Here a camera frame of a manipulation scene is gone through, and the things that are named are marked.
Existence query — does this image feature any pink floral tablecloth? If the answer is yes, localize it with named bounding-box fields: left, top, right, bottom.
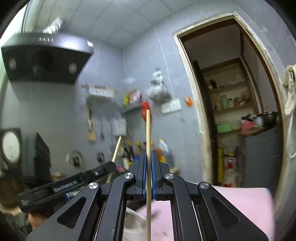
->
left=136, top=186, right=275, bottom=241

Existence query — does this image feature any white wall socket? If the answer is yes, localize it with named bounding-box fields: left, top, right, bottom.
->
left=162, top=98, right=181, bottom=114

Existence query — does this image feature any pink cloth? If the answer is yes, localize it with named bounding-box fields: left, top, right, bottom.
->
left=241, top=120, right=254, bottom=131

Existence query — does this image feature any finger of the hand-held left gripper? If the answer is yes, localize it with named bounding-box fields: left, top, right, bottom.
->
left=80, top=162, right=117, bottom=181

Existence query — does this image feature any dark wooden door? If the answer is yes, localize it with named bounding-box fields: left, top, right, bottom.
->
left=192, top=60, right=218, bottom=186

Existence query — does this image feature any white wall box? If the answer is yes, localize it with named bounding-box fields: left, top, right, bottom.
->
left=111, top=117, right=127, bottom=136

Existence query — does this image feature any red plastic bag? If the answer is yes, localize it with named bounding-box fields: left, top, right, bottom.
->
left=142, top=101, right=151, bottom=121

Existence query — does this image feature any white wall basket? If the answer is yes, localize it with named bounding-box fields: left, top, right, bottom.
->
left=87, top=85, right=116, bottom=99

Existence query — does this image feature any white door frame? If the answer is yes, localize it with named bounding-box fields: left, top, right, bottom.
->
left=172, top=13, right=292, bottom=202

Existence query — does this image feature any wooden shelf unit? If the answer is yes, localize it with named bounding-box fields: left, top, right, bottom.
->
left=201, top=59, right=263, bottom=139

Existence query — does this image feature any cooking oil jug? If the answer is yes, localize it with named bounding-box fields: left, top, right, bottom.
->
left=158, top=139, right=171, bottom=163

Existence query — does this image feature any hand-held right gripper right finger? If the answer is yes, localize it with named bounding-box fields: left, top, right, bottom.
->
left=151, top=150, right=270, bottom=241

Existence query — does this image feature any grey fridge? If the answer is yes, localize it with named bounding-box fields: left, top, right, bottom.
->
left=240, top=128, right=284, bottom=189

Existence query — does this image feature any grey wall rack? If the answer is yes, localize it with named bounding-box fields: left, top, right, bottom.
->
left=120, top=102, right=142, bottom=113

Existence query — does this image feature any dark cooking pot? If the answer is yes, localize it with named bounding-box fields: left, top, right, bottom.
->
left=261, top=111, right=279, bottom=127

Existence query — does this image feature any red snack packet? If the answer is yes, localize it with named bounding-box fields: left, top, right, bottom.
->
left=129, top=90, right=142, bottom=103

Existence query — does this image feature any wooden knife block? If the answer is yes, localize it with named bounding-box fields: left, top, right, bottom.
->
left=87, top=107, right=97, bottom=142

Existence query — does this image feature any clear bag of dried goods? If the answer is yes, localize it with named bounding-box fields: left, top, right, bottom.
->
left=147, top=70, right=172, bottom=103

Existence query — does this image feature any black range hood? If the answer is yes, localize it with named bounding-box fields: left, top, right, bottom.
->
left=1, top=32, right=94, bottom=84

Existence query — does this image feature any yellow bottle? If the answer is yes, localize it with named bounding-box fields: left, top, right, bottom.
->
left=217, top=147, right=224, bottom=184

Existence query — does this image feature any small metal pot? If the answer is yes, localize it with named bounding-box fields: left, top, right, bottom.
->
left=250, top=116, right=264, bottom=127

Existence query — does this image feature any person's left hand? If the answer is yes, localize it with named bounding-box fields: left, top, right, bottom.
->
left=30, top=211, right=55, bottom=230

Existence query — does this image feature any green box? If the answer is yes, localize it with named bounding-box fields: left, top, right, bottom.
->
left=217, top=123, right=232, bottom=133

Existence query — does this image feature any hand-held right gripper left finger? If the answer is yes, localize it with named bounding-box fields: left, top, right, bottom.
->
left=25, top=150, right=147, bottom=241

